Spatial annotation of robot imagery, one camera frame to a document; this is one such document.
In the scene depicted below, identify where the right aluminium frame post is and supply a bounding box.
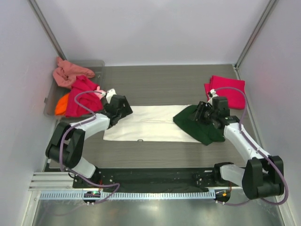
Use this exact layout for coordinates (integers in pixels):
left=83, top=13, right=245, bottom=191
left=234, top=0, right=279, bottom=71

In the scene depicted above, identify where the crimson red t shirt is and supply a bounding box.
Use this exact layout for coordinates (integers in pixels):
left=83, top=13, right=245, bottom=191
left=65, top=75, right=103, bottom=117

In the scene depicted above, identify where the salmon pink t shirt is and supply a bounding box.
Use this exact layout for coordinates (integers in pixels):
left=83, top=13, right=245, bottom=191
left=53, top=56, right=95, bottom=89

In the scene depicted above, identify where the aluminium front rail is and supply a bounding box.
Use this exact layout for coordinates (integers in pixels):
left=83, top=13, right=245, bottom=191
left=29, top=172, right=73, bottom=191

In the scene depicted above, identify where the aluminium frame post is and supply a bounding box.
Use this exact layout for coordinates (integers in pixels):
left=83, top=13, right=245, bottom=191
left=27, top=0, right=66, bottom=60
left=234, top=0, right=279, bottom=71

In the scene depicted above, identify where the slotted cable duct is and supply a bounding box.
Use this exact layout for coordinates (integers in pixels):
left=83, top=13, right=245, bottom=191
left=40, top=190, right=215, bottom=200

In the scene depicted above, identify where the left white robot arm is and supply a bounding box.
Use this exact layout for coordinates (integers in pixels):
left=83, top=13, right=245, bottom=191
left=45, top=89, right=133, bottom=188

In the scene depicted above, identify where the grey plastic bin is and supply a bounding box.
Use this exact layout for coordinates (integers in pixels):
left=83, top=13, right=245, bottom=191
left=44, top=57, right=104, bottom=118

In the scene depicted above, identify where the light pink t shirt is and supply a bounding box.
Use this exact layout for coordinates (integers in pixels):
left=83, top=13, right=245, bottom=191
left=94, top=86, right=106, bottom=100

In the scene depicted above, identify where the white and green t shirt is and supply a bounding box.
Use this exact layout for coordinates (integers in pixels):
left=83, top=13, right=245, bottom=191
left=103, top=105, right=225, bottom=145

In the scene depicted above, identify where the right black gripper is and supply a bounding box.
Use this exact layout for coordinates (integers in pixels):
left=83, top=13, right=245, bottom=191
left=188, top=101, right=218, bottom=126

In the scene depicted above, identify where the folded magenta t shirt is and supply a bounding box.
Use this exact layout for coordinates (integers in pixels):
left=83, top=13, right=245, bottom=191
left=204, top=75, right=246, bottom=110

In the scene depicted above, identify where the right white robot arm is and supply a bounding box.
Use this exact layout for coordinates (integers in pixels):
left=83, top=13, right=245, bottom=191
left=192, top=89, right=289, bottom=205

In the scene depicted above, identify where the left aluminium frame post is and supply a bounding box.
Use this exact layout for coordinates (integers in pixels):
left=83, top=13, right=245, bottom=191
left=27, top=0, right=66, bottom=60

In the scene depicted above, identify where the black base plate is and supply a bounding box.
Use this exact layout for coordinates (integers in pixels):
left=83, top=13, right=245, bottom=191
left=72, top=167, right=240, bottom=189

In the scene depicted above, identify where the orange t shirt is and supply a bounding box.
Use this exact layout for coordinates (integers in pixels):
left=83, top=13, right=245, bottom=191
left=55, top=93, right=70, bottom=116

